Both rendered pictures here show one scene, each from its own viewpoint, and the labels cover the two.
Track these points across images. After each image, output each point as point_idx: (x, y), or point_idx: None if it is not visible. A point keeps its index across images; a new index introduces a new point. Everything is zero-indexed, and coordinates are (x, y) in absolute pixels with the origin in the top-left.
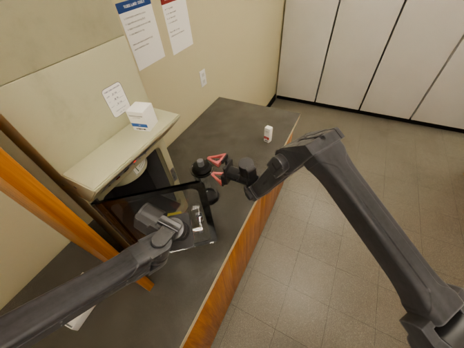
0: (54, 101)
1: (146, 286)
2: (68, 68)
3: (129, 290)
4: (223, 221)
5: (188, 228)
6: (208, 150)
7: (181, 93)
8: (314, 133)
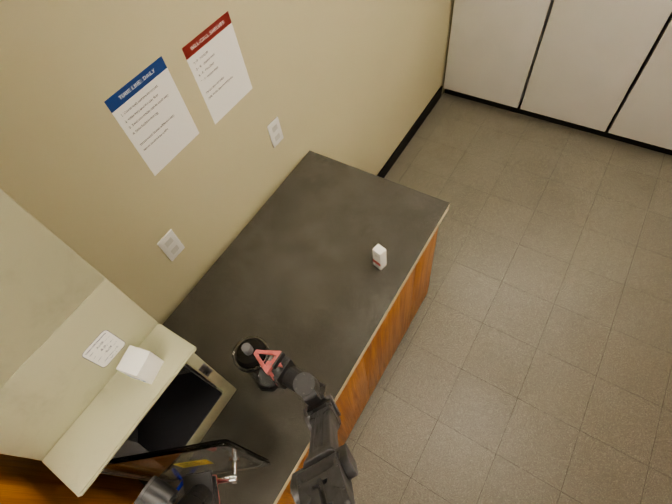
0: (23, 402)
1: None
2: (36, 361)
3: None
4: (286, 423)
5: (209, 498)
6: (277, 279)
7: (234, 173)
8: (333, 483)
